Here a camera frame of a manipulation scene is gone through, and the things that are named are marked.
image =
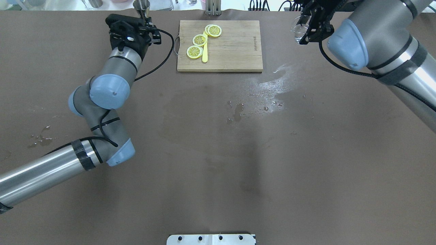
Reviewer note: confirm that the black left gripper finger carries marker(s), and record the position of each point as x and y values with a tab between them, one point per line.
145	23
153	37

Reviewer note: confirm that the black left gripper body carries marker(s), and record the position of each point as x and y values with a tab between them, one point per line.
143	43

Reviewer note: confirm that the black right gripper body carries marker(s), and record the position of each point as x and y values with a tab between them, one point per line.
324	21

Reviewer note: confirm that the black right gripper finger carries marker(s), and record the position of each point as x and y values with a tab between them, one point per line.
315	28

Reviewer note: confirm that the steel double jigger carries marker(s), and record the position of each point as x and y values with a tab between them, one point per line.
142	7

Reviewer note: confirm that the clear glass measuring cup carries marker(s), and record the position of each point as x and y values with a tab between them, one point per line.
300	29

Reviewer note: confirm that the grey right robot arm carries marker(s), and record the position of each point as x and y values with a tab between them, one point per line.
370	38

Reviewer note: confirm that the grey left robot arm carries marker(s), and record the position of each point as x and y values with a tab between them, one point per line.
96	102

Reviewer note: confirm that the pink plastic cup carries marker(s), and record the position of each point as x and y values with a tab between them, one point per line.
203	4

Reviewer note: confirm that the lemon slice far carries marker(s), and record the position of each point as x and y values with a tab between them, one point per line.
194	52

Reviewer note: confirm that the lemon slice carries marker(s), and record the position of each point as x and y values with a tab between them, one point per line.
194	52
199	40
213	30

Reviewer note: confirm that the lemon slice middle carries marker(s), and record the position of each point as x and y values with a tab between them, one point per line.
199	40

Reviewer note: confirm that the yellow plastic knife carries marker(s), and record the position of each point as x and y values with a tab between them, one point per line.
204	57

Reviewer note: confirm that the lemon slice near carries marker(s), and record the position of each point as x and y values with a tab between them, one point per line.
213	30

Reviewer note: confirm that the bamboo cutting board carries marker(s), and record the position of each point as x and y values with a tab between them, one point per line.
237	49

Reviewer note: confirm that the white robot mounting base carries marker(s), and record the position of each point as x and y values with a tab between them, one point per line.
211	239

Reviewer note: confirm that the aluminium frame post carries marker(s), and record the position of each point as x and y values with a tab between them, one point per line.
213	7

